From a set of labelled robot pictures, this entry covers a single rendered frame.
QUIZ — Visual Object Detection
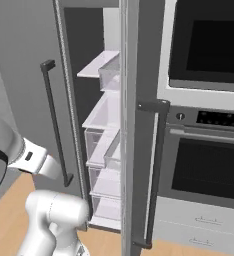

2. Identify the steel oven door handle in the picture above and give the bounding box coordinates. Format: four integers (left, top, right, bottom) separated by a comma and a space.
168, 127, 234, 146

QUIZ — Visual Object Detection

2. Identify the wide dark fridge door handle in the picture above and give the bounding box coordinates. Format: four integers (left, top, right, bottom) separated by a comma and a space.
132, 97, 172, 250

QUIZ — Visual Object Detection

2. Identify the clear fridge bin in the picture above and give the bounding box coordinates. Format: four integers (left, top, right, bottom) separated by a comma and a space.
97, 54, 122, 92

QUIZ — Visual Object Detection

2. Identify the white fridge drawer tray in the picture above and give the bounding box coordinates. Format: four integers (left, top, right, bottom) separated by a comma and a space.
81, 91, 122, 131

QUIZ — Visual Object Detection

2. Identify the grey drawer front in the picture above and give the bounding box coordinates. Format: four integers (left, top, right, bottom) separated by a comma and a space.
153, 195, 234, 236
152, 221, 234, 256

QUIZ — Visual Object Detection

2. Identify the white fridge shelf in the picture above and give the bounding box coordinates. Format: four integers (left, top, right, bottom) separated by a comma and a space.
76, 50, 121, 80

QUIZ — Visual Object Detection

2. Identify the clear fridge drawer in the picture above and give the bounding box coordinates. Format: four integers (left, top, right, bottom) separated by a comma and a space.
90, 194, 122, 222
88, 165, 122, 198
84, 127, 122, 168

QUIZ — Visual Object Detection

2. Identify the steel built-in oven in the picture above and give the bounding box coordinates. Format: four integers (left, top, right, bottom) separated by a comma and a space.
157, 105, 234, 212

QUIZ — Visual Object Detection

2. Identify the grey fridge door, wide handle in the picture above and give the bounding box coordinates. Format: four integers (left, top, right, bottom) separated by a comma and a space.
120, 0, 167, 256

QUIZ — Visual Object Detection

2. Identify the slim dark fridge door handle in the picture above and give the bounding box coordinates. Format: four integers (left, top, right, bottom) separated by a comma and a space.
39, 59, 74, 188

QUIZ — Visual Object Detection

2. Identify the fridge interior cabinet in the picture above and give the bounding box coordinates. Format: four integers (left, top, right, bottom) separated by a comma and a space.
62, 0, 123, 233

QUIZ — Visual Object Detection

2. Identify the built-in black microwave oven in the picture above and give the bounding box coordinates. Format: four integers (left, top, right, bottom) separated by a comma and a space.
156, 0, 234, 113

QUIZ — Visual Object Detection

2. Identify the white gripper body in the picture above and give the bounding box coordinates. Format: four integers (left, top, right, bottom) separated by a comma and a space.
37, 153, 64, 181

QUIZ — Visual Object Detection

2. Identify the grey fridge door, slim handle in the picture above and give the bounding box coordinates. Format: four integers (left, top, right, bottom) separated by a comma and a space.
0, 0, 90, 232

